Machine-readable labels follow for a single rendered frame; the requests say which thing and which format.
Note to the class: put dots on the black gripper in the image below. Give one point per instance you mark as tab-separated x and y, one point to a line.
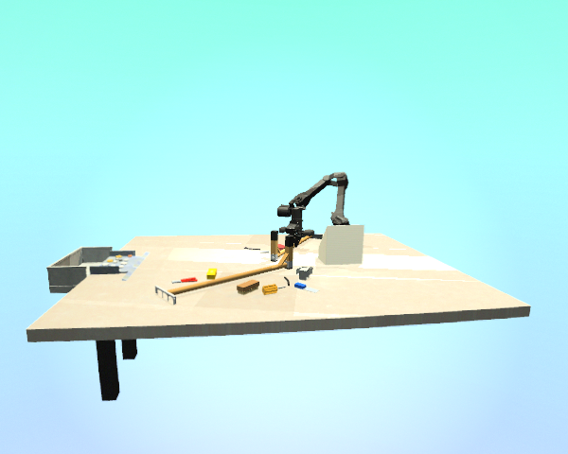
297	236

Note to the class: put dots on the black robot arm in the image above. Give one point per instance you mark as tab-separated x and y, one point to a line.
303	199

